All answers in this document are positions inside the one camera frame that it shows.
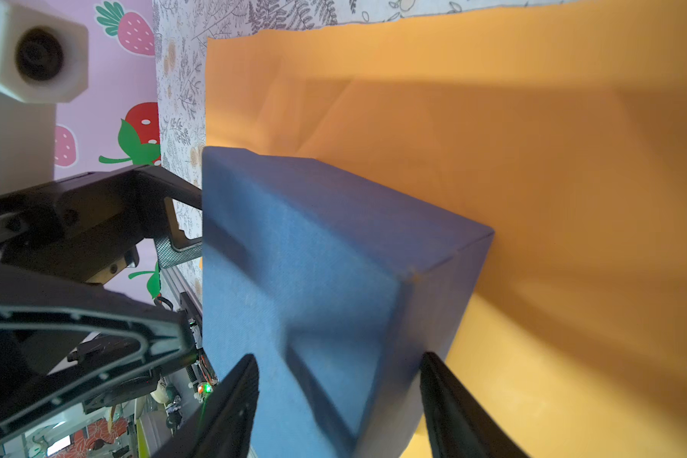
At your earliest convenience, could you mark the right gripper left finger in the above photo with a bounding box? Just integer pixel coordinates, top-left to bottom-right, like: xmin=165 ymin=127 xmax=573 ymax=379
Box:
xmin=155 ymin=354 xmax=260 ymax=458

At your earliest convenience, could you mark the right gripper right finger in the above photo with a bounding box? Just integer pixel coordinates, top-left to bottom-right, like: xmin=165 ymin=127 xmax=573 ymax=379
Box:
xmin=420 ymin=352 xmax=528 ymax=458

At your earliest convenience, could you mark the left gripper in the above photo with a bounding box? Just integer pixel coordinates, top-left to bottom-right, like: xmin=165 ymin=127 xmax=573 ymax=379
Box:
xmin=0 ymin=165 xmax=202 ymax=446

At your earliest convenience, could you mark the navy blue gift box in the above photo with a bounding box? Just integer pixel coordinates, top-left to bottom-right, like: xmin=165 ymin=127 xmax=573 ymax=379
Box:
xmin=202 ymin=147 xmax=494 ymax=457

